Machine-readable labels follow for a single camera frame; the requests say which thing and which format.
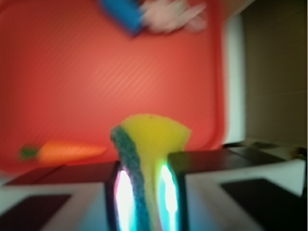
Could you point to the gripper left finger with pad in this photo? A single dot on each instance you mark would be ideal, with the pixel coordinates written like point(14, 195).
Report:
point(62, 198)

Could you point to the gripper right finger with pad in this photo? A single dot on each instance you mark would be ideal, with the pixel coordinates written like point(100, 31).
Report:
point(233, 189)

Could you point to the green and yellow sponge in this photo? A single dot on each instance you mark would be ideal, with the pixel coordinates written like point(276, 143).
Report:
point(143, 143)

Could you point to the orange plastic toy carrot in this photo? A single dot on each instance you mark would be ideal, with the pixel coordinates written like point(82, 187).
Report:
point(55, 152)

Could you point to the red plastic tray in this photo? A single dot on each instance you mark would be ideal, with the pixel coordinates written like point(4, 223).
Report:
point(68, 72)

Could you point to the brown cardboard panel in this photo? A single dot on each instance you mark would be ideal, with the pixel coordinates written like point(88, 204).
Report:
point(276, 55)

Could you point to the pink plush bunny toy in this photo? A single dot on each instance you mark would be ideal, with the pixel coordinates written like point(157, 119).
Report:
point(167, 16)

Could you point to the blue plastic toy bottle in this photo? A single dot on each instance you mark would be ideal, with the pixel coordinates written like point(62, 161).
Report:
point(127, 13)

